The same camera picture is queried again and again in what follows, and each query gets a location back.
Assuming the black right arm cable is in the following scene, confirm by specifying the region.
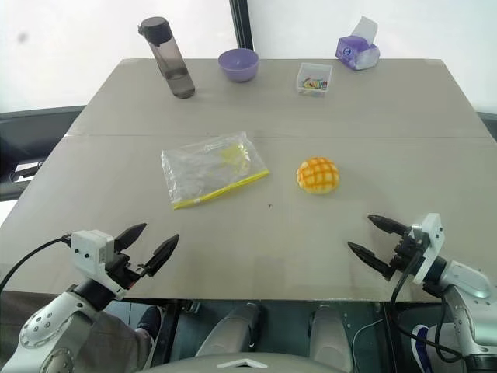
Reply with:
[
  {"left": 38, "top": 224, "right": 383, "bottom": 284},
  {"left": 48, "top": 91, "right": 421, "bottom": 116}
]
[{"left": 389, "top": 248, "right": 464, "bottom": 364}]

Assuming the purple tissue pack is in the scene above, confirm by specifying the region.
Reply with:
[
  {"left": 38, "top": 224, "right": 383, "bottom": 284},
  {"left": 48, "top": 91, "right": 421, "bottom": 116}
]
[{"left": 335, "top": 16, "right": 380, "bottom": 71}]

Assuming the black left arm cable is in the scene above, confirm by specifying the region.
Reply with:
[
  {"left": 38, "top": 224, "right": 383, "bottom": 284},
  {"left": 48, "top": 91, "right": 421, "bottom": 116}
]
[{"left": 0, "top": 233, "right": 74, "bottom": 293}]

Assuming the blue and white shoe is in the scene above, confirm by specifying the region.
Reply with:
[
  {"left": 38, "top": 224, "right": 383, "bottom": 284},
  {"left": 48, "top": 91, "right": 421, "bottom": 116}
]
[{"left": 410, "top": 325, "right": 440, "bottom": 373}]

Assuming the dark grey furniture piece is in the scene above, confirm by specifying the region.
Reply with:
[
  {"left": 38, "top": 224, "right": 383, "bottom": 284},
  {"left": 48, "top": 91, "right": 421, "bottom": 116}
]
[{"left": 0, "top": 105, "right": 86, "bottom": 202}]

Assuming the dark shoe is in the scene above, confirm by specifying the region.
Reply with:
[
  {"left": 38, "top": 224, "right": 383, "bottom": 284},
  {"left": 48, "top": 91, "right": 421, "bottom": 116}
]
[{"left": 134, "top": 305, "right": 164, "bottom": 343}]

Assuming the smoky grey water bottle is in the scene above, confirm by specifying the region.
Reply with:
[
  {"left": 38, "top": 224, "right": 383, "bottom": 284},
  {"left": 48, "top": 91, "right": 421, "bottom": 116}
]
[{"left": 137, "top": 16, "right": 196, "bottom": 100}]

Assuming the purple plastic bowl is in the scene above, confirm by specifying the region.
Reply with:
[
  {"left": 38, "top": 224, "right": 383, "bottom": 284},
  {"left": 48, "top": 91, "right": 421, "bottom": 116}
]
[{"left": 217, "top": 48, "right": 260, "bottom": 83}]

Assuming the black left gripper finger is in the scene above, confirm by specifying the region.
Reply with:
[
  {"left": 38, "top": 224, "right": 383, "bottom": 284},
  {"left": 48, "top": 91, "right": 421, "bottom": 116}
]
[
  {"left": 145, "top": 233, "right": 180, "bottom": 277},
  {"left": 113, "top": 222, "right": 148, "bottom": 253}
]

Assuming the clear yellow-zip plastic bag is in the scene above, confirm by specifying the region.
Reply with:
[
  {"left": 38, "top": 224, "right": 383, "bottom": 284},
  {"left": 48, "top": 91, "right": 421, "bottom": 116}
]
[{"left": 160, "top": 131, "right": 270, "bottom": 211}]

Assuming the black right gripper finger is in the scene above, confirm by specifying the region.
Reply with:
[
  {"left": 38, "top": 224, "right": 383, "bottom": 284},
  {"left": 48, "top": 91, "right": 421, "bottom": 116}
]
[
  {"left": 367, "top": 214, "right": 409, "bottom": 236},
  {"left": 347, "top": 241, "right": 395, "bottom": 281}
]

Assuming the thin white cable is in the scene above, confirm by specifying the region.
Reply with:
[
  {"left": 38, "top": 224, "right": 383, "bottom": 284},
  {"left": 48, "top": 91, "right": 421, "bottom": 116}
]
[{"left": 353, "top": 319, "right": 384, "bottom": 353}]

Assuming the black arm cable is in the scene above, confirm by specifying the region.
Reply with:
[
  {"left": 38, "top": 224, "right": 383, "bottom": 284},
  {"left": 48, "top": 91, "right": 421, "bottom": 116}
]
[
  {"left": 389, "top": 248, "right": 464, "bottom": 364},
  {"left": 0, "top": 233, "right": 74, "bottom": 293}
]

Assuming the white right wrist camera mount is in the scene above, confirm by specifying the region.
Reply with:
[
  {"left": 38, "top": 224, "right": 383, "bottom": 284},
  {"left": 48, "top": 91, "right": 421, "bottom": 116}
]
[{"left": 408, "top": 212, "right": 444, "bottom": 287}]

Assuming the clear square plastic box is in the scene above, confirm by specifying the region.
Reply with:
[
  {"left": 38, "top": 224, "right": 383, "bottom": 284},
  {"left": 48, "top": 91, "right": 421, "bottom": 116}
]
[{"left": 297, "top": 62, "right": 334, "bottom": 98}]

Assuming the grey rounded robot leg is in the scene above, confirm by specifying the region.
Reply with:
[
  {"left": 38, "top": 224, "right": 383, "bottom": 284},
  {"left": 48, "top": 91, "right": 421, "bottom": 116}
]
[
  {"left": 195, "top": 302, "right": 262, "bottom": 357},
  {"left": 309, "top": 305, "right": 355, "bottom": 364}
]

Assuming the grey robot torso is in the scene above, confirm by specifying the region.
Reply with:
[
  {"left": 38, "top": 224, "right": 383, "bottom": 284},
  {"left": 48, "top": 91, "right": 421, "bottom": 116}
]
[{"left": 149, "top": 351, "right": 355, "bottom": 373}]

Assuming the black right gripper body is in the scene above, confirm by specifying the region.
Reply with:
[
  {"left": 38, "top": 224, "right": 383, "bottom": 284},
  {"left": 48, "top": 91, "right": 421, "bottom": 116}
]
[{"left": 388, "top": 228, "right": 425, "bottom": 281}]

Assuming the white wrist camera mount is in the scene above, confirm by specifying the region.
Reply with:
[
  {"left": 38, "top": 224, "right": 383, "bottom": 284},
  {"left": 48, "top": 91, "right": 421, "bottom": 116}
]
[
  {"left": 71, "top": 229, "right": 127, "bottom": 300},
  {"left": 408, "top": 212, "right": 444, "bottom": 287}
]

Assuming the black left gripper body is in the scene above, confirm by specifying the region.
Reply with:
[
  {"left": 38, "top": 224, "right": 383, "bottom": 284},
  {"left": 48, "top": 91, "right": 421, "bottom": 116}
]
[{"left": 101, "top": 251, "right": 153, "bottom": 291}]

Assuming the brown trouser leg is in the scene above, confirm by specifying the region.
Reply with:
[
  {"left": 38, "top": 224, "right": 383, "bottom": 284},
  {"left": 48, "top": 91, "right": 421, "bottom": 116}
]
[{"left": 65, "top": 298, "right": 155, "bottom": 373}]

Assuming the dark window frame post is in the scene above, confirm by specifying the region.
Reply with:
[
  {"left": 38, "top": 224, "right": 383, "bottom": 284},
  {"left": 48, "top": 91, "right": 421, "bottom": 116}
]
[{"left": 228, "top": 0, "right": 255, "bottom": 51}]

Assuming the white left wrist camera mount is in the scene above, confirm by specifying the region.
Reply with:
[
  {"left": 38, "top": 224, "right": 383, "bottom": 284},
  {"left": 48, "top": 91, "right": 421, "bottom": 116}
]
[{"left": 71, "top": 229, "right": 127, "bottom": 300}]

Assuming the yellow pineapple bun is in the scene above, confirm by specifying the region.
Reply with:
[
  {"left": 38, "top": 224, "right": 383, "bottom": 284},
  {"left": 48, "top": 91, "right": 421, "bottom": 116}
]
[{"left": 296, "top": 156, "right": 342, "bottom": 193}]

